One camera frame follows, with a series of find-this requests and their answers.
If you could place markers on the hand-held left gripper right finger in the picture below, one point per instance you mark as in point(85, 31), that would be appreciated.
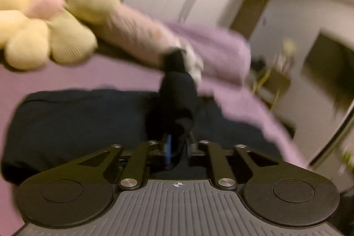
point(190, 149)

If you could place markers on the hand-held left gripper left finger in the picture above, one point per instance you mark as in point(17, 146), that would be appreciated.
point(168, 153)

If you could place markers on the dark navy garment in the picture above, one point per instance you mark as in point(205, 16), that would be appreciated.
point(83, 120)

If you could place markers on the purple pillow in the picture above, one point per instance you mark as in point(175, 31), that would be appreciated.
point(221, 50)

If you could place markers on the dark bag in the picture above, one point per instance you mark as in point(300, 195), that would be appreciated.
point(257, 66)

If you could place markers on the small side table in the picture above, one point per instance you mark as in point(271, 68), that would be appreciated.
point(275, 82)

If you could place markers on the long pink plush pillow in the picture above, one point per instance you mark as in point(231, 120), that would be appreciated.
point(138, 31)

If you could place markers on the purple bed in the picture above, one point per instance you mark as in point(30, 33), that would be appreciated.
point(55, 78)

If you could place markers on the small cream plush toy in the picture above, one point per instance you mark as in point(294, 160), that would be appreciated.
point(288, 49)

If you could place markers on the brown wooden door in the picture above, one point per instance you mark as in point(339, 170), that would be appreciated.
point(251, 12)

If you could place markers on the cream flower plush cushion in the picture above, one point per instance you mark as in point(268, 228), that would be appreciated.
point(66, 37)

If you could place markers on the black television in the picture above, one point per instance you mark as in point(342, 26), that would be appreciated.
point(329, 67)

